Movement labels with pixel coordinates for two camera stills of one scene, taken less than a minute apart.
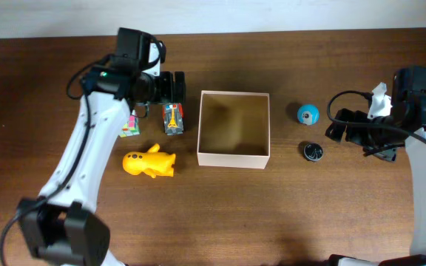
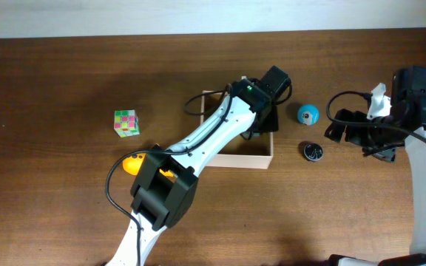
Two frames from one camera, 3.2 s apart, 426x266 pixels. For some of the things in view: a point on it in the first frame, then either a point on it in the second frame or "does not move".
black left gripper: (178, 87) -> (268, 120)
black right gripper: (346, 125) does not move
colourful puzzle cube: (132, 127) does not move
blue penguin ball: (308, 114) does not move
